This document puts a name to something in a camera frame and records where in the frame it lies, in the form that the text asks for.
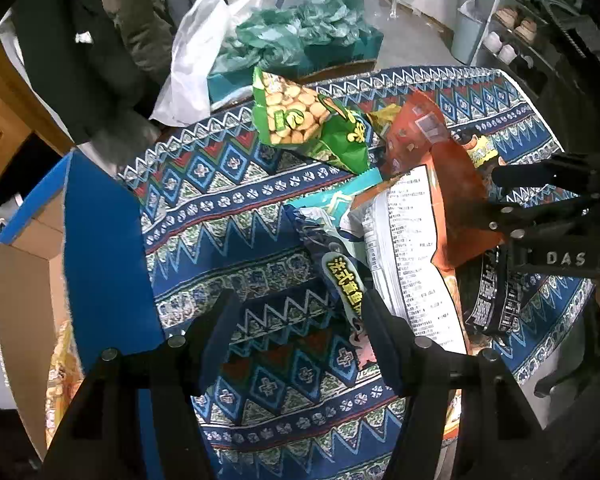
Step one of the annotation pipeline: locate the dark blue snack packet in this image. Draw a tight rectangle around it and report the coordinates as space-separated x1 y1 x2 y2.
285 205 381 376

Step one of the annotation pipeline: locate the white-backed orange snack bag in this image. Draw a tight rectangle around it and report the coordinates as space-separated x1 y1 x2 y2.
347 165 471 441

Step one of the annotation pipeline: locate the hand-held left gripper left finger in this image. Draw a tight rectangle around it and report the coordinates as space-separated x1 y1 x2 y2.
40 290 242 480

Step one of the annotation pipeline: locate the grey garment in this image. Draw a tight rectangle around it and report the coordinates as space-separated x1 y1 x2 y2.
80 110 161 166

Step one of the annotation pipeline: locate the white shoe rack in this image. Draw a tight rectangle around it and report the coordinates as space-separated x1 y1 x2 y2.
472 0 581 106

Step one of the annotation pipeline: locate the wooden cabinet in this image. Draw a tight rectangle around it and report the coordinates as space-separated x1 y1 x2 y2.
0 35 76 201

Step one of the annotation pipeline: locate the pair of white shoes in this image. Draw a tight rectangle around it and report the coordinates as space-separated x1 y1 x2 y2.
482 30 518 63

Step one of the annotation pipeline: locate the teal snack bag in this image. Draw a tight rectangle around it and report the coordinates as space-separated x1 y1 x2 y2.
292 167 406 241

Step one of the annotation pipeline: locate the orange-red snack bag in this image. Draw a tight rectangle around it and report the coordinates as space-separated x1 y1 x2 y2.
367 89 496 268

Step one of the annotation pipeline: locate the black snack packet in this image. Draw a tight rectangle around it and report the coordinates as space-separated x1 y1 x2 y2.
465 245 526 336

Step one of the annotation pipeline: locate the white plastic bag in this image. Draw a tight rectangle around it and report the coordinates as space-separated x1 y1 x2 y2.
150 0 268 128

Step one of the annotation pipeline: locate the patterned blue tablecloth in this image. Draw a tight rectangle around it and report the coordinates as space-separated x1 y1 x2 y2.
115 65 596 480

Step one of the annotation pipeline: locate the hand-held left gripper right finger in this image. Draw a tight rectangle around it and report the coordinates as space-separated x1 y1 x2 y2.
362 285 556 480

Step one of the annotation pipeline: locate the gold snack bag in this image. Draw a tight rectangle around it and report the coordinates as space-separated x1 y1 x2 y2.
367 105 406 137

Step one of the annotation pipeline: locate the orange yellow snack bag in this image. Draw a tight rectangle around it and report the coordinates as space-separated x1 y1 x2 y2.
45 320 86 441

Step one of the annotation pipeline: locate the black jacket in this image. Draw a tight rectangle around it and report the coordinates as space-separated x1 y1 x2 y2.
10 0 161 146

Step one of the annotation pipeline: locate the pile of green plastic bags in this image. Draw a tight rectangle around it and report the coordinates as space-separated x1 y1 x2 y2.
212 0 366 73

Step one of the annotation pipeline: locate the teal cardboard box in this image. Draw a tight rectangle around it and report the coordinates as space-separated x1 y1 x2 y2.
207 27 386 108

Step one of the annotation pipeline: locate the pair of tan shoes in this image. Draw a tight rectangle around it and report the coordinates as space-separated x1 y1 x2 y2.
497 5 538 43

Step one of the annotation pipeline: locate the light blue trash bin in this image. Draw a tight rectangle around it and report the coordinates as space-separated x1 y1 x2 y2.
450 0 496 68

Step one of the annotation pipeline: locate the green snack bag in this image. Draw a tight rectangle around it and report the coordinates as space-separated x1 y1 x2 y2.
252 66 381 176

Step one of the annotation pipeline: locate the blue cardboard box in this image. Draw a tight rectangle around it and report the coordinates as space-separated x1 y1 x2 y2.
0 150 211 480

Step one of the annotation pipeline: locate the olive jacket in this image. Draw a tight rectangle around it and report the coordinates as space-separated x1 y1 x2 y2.
92 0 181 86

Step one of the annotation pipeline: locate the small yellow snack packet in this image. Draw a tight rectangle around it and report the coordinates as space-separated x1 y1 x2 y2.
460 130 506 168

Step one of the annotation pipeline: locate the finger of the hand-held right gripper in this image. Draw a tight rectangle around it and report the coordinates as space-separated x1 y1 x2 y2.
482 195 598 241
492 154 600 196

